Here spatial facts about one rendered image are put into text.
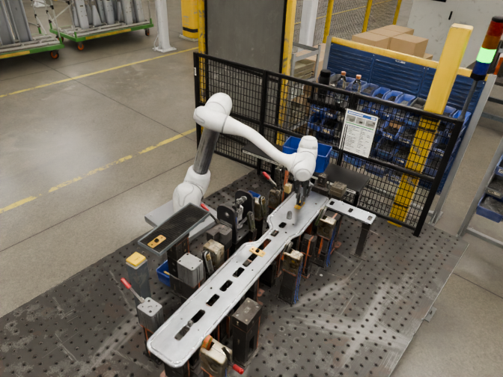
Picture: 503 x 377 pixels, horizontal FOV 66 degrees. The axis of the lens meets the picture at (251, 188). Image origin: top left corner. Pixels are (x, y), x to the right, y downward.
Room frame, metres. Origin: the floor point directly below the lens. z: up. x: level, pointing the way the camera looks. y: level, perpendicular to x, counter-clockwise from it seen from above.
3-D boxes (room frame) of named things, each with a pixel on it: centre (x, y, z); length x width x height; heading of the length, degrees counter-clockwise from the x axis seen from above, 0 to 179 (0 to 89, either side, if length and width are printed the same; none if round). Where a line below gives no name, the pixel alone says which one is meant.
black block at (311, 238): (1.60, -0.34, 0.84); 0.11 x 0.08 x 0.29; 59
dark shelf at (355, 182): (2.32, -0.35, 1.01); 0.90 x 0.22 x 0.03; 59
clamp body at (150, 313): (1.03, 0.40, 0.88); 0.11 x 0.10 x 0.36; 59
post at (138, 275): (1.21, 0.49, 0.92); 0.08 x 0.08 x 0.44; 59
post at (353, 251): (1.78, -0.70, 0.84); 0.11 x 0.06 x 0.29; 59
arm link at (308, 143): (1.84, -0.29, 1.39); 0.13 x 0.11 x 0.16; 170
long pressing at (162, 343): (1.43, -0.05, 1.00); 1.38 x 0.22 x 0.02; 149
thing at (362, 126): (2.27, -0.66, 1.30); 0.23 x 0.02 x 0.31; 59
